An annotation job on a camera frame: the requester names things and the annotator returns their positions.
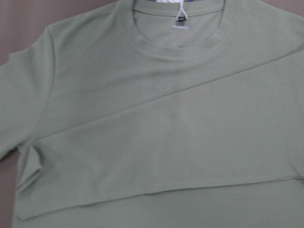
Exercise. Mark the olive green long-sleeve shirt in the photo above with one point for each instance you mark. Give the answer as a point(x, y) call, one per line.
point(123, 121)

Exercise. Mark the white neck hang tag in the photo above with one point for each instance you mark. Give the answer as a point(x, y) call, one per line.
point(181, 16)

